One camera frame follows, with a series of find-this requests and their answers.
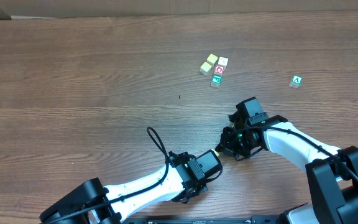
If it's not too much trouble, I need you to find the yellow plain wooden block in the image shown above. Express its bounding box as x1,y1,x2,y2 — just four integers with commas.
211,149,219,157

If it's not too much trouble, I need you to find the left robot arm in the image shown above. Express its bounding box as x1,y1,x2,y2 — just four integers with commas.
39,150,223,223

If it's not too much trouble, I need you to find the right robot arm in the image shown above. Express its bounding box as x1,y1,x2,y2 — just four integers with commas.
216,97,358,224

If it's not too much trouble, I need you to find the green picture block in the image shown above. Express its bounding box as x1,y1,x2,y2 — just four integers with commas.
211,75,222,88

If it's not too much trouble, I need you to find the red circle block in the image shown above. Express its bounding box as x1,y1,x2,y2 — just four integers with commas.
214,65,224,76

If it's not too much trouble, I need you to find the green letter A block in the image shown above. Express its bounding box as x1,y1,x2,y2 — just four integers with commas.
289,75,303,88

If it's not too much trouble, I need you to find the yellow block lower left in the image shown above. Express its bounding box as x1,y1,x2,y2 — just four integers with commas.
200,62,213,76

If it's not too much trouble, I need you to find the white block top right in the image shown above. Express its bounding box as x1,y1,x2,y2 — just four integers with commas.
218,57,228,69

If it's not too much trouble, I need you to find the yellow block upper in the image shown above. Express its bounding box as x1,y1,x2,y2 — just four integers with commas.
206,54,219,65

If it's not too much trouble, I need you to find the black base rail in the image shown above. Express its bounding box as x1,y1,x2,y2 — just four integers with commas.
122,202,310,224

